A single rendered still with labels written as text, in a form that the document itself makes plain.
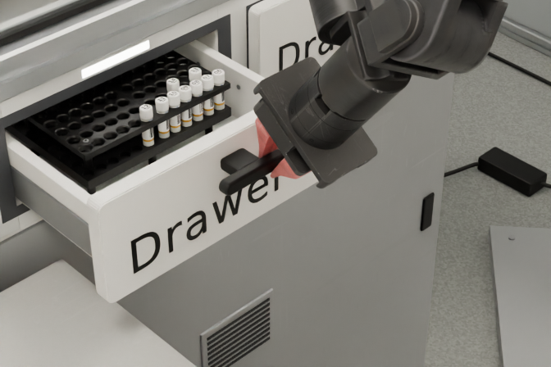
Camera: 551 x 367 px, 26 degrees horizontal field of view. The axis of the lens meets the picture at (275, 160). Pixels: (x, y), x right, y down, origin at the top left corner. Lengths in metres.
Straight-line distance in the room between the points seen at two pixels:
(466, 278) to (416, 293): 0.53
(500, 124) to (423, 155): 1.13
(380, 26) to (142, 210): 0.28
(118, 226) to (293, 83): 0.19
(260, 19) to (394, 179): 0.44
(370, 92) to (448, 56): 0.07
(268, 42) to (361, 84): 0.38
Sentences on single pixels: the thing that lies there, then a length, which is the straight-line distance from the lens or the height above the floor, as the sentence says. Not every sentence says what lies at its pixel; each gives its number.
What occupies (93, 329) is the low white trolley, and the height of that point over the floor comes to 0.76.
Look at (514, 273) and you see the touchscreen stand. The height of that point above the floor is 0.03.
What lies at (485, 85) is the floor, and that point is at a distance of 2.89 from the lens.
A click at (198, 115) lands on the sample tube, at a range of 1.17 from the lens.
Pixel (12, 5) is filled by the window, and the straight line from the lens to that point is 1.08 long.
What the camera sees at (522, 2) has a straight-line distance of 3.05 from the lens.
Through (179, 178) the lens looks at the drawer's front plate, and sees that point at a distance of 1.03.
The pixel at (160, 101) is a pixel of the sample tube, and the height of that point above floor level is 0.91.
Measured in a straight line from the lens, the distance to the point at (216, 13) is 1.22.
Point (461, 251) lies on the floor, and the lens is 2.39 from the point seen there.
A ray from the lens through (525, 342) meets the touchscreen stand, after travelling 2.17.
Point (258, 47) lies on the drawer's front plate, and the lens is 1.26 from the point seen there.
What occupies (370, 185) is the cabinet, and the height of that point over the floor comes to 0.58.
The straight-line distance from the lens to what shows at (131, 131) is 1.11.
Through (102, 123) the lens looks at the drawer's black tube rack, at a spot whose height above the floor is 0.90.
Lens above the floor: 1.53
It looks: 36 degrees down
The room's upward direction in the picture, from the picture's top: straight up
